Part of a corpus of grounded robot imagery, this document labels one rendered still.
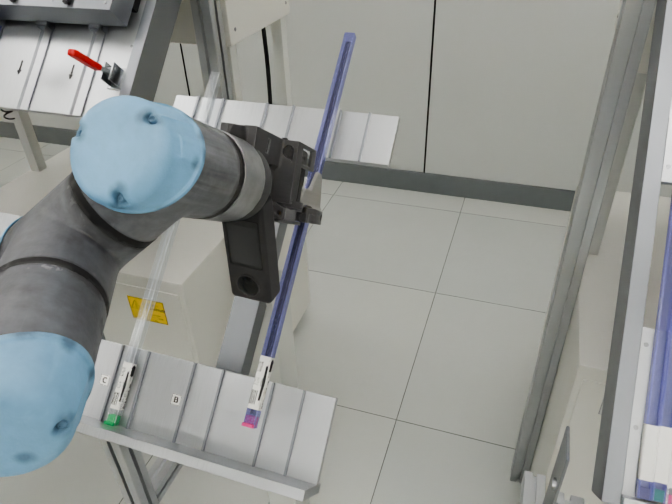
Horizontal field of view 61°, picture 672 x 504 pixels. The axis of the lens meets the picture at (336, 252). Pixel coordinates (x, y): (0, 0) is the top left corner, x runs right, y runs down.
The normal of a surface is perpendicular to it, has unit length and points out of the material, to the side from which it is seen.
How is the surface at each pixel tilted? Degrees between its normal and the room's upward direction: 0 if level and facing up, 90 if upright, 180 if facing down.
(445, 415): 0
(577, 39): 90
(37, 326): 30
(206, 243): 0
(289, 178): 56
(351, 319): 0
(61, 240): 20
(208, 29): 90
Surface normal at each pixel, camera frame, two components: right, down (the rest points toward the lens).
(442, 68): -0.32, 0.55
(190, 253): -0.03, -0.82
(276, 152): 0.94, 0.16
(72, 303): 0.72, -0.63
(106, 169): -0.29, -0.01
